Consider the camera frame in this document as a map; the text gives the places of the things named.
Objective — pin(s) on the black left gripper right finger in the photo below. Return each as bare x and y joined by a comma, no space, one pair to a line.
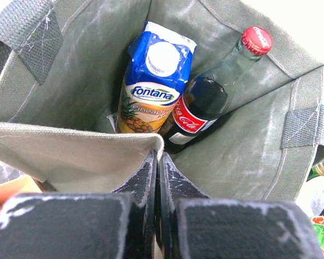
190,224

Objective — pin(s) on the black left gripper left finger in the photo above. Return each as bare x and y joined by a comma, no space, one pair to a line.
119,224

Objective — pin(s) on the cola glass bottle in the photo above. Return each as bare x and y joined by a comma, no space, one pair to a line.
207,96

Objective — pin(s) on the blue pineapple juice carton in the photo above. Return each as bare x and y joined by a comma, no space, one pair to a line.
154,80

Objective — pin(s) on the green canvas tote bag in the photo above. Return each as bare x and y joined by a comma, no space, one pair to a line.
61,69

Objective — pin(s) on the orange plastic organizer basket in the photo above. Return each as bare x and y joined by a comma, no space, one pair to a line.
23,184

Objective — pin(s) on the green glass bottle centre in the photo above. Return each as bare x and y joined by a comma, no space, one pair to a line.
316,170

